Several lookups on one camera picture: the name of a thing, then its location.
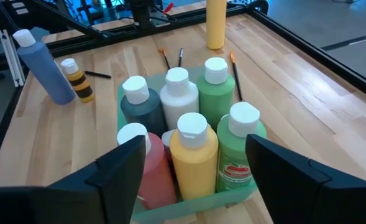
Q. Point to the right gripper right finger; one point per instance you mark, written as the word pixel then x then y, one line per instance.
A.
pixel 294 199

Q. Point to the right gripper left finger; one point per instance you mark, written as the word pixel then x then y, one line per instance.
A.
pixel 108 193

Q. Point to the large red paint bottle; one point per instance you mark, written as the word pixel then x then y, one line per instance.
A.
pixel 158 174

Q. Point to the large black paint bottle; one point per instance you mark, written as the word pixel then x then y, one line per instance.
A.
pixel 145 112

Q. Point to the large yellow paint bottle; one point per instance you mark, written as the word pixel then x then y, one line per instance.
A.
pixel 195 168
pixel 216 25

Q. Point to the small yellow paint bottle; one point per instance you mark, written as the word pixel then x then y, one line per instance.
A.
pixel 78 82

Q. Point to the large white paint bottle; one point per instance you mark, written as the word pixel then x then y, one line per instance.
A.
pixel 179 102

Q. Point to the large spring green paint bottle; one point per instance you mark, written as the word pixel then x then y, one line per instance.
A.
pixel 217 99

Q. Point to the large blue paint bottle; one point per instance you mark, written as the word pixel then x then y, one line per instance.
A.
pixel 46 74

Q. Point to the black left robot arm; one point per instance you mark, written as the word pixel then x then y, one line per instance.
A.
pixel 140 12

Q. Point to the large light green paint bottle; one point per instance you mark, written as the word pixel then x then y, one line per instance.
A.
pixel 235 155

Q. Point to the teal translucent plastic bin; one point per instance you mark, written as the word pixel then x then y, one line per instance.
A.
pixel 201 206

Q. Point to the silver aluminium rail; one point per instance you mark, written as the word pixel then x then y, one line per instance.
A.
pixel 11 59

